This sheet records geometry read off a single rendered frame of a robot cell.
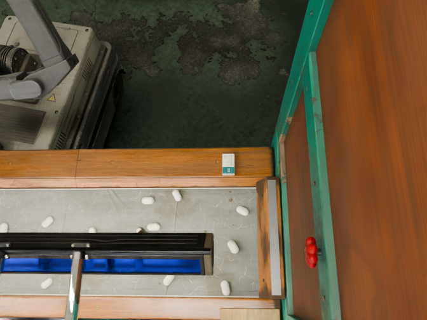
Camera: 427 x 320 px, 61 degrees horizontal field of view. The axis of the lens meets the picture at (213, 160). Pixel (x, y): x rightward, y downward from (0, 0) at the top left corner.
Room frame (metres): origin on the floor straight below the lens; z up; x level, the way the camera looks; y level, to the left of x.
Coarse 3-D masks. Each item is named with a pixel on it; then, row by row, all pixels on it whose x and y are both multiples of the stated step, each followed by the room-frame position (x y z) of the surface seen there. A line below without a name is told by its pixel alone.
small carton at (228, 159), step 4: (224, 156) 0.34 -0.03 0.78; (228, 156) 0.34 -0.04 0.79; (232, 156) 0.34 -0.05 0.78; (224, 160) 0.33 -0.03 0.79; (228, 160) 0.33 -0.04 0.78; (232, 160) 0.33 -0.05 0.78; (224, 164) 0.32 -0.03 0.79; (228, 164) 0.31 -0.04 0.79; (232, 164) 0.31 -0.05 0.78; (224, 168) 0.31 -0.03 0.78; (228, 168) 0.30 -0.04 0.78; (232, 168) 0.30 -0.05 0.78; (224, 172) 0.29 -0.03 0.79; (228, 172) 0.29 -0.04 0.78; (232, 172) 0.29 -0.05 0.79
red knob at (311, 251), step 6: (306, 240) 0.04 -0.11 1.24; (312, 240) 0.04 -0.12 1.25; (306, 246) 0.03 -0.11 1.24; (312, 246) 0.03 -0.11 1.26; (306, 252) 0.02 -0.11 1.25; (312, 252) 0.02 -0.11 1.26; (318, 252) 0.02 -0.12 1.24; (306, 258) 0.01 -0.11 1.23; (312, 258) 0.01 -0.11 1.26; (312, 264) 0.01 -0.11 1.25
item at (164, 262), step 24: (0, 240) 0.15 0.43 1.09; (24, 240) 0.14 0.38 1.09; (48, 240) 0.13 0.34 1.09; (72, 240) 0.12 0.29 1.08; (96, 240) 0.12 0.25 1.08; (120, 240) 0.11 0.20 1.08; (144, 240) 0.10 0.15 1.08; (168, 240) 0.09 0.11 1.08; (192, 240) 0.09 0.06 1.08; (24, 264) 0.09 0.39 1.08; (48, 264) 0.09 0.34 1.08; (96, 264) 0.07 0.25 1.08; (120, 264) 0.06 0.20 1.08; (144, 264) 0.06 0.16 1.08; (168, 264) 0.05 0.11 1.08; (192, 264) 0.04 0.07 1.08
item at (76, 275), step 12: (0, 252) 0.12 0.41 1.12; (72, 252) 0.10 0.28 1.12; (84, 252) 0.09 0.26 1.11; (0, 264) 0.10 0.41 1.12; (72, 264) 0.07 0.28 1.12; (84, 264) 0.07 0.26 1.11; (0, 276) 0.08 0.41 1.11; (72, 276) 0.05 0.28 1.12; (72, 288) 0.03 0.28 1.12; (72, 300) 0.01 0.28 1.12; (72, 312) 0.00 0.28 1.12
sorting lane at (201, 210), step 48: (0, 192) 0.37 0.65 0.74; (48, 192) 0.34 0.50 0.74; (96, 192) 0.31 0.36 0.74; (144, 192) 0.29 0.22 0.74; (192, 192) 0.26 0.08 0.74; (240, 192) 0.24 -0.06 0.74; (240, 240) 0.11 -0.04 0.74; (0, 288) 0.09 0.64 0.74; (48, 288) 0.07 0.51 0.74; (96, 288) 0.04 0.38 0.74; (144, 288) 0.02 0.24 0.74; (192, 288) 0.00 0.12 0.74; (240, 288) -0.02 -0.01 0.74
